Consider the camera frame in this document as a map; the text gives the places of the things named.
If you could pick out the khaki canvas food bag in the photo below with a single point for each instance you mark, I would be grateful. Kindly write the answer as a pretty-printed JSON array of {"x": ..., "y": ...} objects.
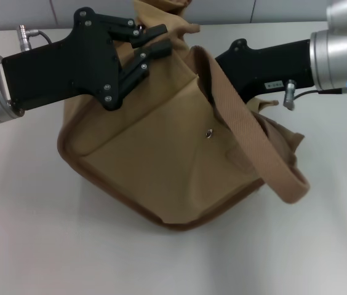
[{"x": 161, "y": 169}]

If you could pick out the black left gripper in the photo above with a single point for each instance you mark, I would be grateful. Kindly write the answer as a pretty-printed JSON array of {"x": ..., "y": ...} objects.
[{"x": 69, "y": 67}]

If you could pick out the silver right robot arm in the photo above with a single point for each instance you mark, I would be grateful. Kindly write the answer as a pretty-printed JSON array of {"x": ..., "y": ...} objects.
[{"x": 336, "y": 58}]

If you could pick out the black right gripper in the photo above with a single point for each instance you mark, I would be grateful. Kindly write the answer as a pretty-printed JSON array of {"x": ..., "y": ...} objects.
[{"x": 269, "y": 67}]

